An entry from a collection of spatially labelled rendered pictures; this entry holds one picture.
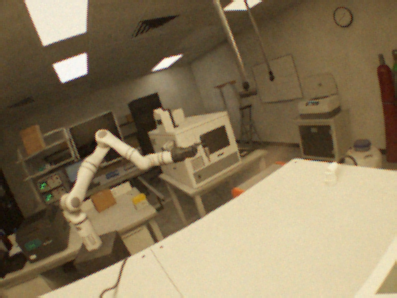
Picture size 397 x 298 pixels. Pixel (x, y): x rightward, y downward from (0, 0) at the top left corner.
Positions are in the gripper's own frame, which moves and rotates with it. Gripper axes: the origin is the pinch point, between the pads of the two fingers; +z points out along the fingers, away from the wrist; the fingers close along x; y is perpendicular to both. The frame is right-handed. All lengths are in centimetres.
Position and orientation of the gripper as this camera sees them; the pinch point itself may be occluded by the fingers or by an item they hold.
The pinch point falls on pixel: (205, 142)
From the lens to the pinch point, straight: 104.9
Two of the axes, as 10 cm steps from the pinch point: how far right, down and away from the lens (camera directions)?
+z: 9.2, -2.3, -3.2
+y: 3.1, 9.2, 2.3
